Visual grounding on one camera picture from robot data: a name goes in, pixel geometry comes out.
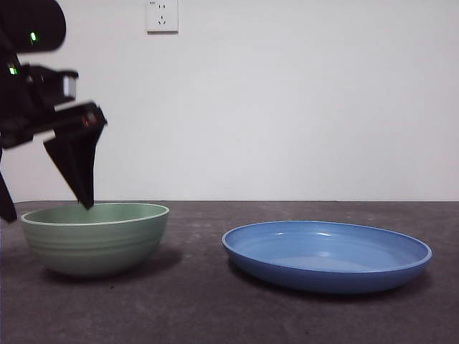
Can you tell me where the green ribbed bowl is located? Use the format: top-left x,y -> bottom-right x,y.
20,202 -> 170,277

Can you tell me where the blue round plate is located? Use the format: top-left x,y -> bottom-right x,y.
221,220 -> 433,295

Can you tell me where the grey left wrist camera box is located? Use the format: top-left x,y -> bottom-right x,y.
62,77 -> 78,100

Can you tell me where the white wall socket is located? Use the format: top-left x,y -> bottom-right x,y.
146,0 -> 179,36

